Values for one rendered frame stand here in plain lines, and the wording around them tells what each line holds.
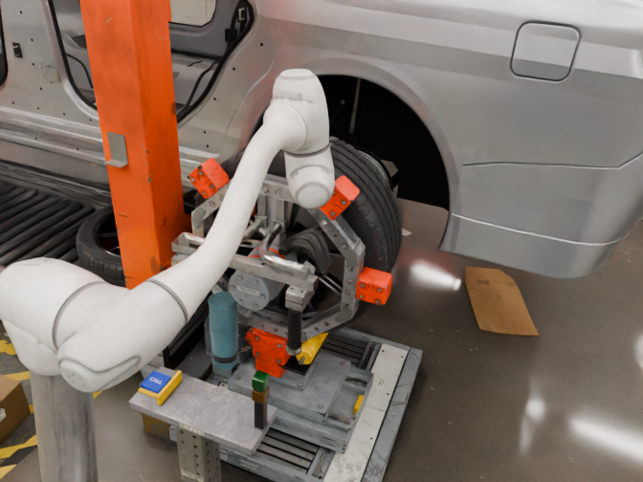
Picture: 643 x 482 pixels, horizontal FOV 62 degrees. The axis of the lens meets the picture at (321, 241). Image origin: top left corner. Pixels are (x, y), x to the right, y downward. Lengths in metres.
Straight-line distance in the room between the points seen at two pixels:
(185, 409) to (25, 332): 0.87
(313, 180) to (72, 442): 0.68
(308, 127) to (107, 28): 0.70
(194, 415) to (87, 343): 0.94
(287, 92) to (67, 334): 0.59
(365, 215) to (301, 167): 0.42
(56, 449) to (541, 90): 1.51
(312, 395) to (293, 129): 1.25
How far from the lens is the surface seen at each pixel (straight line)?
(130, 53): 1.58
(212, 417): 1.75
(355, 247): 1.50
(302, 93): 1.10
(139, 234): 1.83
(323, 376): 2.17
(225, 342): 1.75
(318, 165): 1.16
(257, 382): 1.55
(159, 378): 1.84
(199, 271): 0.95
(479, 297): 3.10
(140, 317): 0.87
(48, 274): 0.97
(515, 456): 2.39
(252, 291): 1.52
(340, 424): 2.10
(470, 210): 1.91
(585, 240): 1.95
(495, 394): 2.59
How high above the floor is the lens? 1.78
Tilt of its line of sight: 32 degrees down
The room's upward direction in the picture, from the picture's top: 4 degrees clockwise
